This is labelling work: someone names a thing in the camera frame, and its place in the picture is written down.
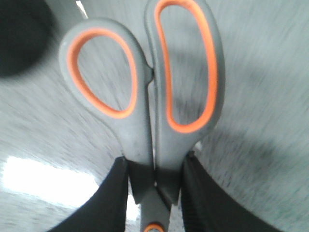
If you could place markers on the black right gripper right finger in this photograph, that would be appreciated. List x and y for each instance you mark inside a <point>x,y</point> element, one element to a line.
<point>206,207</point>

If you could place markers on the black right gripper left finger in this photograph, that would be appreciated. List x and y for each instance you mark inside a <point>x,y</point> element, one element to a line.
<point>105,211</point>

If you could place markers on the grey orange scissors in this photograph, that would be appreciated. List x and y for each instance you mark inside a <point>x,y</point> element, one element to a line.
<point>152,141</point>

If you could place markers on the black mesh pen holder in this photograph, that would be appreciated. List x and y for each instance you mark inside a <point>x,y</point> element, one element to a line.
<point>25,32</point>

